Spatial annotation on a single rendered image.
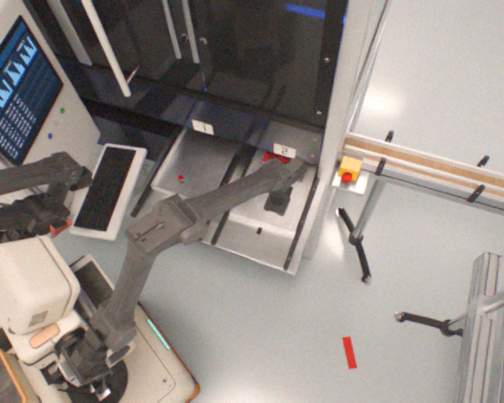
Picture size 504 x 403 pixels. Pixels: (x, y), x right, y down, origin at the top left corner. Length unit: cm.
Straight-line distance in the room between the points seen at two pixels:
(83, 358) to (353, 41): 105
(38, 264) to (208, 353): 137
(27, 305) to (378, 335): 180
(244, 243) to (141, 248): 75
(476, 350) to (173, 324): 148
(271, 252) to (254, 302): 89
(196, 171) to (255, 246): 41
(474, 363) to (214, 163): 131
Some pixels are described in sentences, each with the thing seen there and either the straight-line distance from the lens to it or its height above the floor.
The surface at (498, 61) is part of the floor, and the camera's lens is 375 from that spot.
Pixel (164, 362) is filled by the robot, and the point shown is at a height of 28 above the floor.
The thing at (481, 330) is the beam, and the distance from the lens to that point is 202.
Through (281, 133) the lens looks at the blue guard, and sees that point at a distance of 153.
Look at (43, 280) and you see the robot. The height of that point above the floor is 136.
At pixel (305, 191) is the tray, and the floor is 88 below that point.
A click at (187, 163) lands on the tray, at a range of 178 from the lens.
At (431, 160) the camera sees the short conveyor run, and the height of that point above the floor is 93.
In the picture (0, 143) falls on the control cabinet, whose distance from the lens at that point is 154.
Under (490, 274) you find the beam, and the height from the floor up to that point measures 55.
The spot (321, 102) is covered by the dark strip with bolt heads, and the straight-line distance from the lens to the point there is 135.
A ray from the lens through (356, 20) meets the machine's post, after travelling 113.
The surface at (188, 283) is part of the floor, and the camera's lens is 249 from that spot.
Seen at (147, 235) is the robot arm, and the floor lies 156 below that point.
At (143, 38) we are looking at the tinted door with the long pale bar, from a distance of 150.
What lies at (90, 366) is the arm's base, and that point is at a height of 121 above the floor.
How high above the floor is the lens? 234
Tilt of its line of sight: 62 degrees down
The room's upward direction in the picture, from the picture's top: 5 degrees counter-clockwise
